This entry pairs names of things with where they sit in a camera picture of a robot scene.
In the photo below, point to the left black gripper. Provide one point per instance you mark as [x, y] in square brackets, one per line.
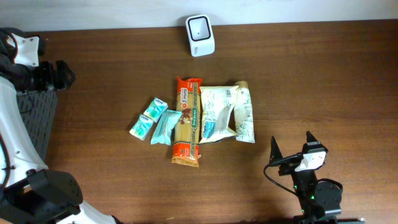
[50, 76]

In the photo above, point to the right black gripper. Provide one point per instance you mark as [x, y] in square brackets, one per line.
[288, 168]

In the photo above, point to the white bamboo print tube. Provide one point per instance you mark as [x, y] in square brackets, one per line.
[243, 116]

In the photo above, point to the cream snack bag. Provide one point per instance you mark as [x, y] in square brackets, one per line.
[217, 104]

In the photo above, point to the teal tissue pack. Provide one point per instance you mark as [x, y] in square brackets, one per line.
[155, 110]
[142, 127]

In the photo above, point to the orange spaghetti packet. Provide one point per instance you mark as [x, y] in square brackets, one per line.
[187, 129]

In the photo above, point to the teal wet wipes pack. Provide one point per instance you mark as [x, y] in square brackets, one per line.
[163, 131]

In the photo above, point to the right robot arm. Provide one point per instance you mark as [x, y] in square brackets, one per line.
[319, 199]

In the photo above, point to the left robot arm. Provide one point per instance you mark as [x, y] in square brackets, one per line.
[30, 191]

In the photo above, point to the white barcode scanner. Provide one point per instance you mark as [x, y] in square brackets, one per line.
[200, 35]

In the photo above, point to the grey plastic mesh basket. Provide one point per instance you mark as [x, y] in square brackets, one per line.
[37, 112]

